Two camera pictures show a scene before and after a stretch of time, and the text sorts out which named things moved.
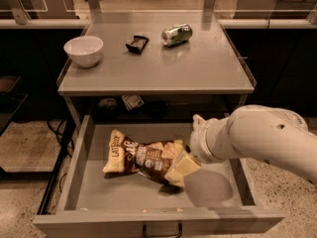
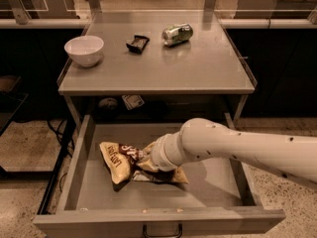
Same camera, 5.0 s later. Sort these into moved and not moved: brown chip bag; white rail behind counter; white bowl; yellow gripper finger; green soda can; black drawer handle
Moved: brown chip bag; yellow gripper finger
Not moved: white rail behind counter; black drawer handle; green soda can; white bowl
